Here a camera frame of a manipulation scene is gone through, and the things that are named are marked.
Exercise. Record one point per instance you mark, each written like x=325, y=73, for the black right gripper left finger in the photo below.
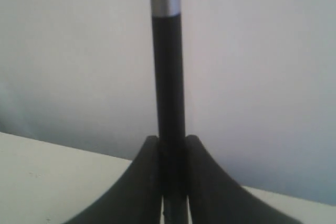
x=135, y=197

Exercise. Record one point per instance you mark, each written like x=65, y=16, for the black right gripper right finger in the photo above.
x=214, y=197

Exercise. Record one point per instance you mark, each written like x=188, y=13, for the black paintbrush with blue tip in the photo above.
x=168, y=61

